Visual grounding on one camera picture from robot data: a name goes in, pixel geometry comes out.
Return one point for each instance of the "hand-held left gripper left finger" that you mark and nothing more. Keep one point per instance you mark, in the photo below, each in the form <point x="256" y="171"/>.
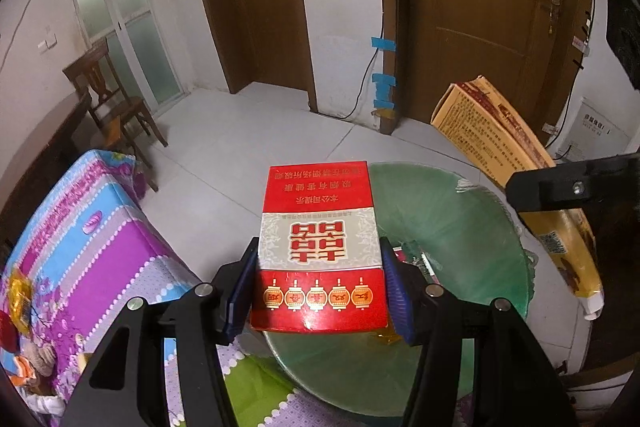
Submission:
<point x="240" y="297"/>

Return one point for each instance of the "brown wooden door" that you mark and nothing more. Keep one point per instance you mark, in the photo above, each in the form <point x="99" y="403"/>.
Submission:
<point x="260" y="7"/>

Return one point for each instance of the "green lined trash bin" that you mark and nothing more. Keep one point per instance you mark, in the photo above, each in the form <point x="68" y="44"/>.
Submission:
<point x="450" y="217"/>

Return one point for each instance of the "white wall outlet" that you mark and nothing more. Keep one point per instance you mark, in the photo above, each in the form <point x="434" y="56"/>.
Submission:
<point x="50" y="43"/>

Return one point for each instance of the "red apple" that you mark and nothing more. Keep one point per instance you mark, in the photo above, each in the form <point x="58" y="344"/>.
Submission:
<point x="6" y="332"/>

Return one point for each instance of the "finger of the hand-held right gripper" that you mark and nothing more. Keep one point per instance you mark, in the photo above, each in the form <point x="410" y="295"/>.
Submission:
<point x="550" y="189"/>

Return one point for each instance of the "wooden chair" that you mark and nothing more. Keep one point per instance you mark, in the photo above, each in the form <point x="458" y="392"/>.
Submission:
<point x="97" y="82"/>

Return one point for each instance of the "floral striped tablecloth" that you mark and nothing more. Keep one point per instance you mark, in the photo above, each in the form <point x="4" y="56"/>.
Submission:
<point x="115" y="267"/>

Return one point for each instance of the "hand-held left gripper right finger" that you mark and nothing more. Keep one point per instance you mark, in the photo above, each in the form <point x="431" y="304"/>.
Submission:
<point x="400" y="302"/>

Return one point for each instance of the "brown panelled entrance door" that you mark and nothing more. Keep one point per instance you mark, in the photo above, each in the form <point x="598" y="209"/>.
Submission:
<point x="475" y="7"/>

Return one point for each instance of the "white face mask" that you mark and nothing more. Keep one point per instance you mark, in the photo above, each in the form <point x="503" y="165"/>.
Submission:
<point x="47" y="404"/>

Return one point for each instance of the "red and white cigarette box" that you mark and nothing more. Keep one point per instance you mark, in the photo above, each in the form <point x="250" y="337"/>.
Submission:
<point x="320" y="232"/>

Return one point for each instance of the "orange medicine box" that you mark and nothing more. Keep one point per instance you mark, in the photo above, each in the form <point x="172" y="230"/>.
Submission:
<point x="480" y="122"/>

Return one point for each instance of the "frosted glass door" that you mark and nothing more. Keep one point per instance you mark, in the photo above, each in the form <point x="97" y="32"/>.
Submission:
<point x="125" y="7"/>

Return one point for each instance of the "white wall box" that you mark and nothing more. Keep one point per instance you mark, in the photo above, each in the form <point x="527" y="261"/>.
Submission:
<point x="595" y="129"/>

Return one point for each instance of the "grey socks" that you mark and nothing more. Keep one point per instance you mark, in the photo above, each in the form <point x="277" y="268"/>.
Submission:
<point x="42" y="359"/>

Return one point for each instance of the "yellow translucent wrapper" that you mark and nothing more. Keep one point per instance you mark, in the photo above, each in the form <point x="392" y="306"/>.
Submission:
<point x="20" y="302"/>

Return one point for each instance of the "black wall panel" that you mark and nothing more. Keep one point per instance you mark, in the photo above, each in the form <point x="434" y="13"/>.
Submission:
<point x="625" y="32"/>

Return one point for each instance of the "blue tape strip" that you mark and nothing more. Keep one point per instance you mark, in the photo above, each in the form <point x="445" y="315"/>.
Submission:
<point x="384" y="87"/>
<point x="383" y="43"/>

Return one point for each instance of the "round wooden dining table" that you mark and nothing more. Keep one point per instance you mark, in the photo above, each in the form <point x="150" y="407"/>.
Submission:
<point x="45" y="157"/>

